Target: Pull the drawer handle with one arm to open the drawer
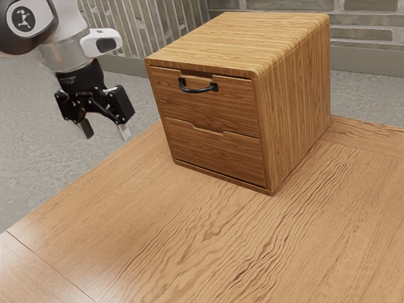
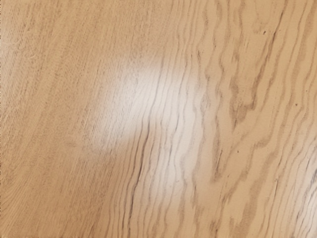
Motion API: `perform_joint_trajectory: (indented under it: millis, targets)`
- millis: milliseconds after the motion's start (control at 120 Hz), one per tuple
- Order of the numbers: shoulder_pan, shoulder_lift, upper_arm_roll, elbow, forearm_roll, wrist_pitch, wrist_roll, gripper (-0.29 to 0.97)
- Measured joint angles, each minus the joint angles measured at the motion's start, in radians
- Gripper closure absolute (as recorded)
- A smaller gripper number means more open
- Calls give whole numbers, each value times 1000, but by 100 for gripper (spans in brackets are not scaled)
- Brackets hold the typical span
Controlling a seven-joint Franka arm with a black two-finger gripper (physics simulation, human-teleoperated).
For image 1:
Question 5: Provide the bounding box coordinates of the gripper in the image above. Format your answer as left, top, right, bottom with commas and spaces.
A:
54, 59, 136, 141

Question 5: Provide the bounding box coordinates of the wooden two-drawer cabinet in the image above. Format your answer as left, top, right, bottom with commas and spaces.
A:
143, 11, 331, 197

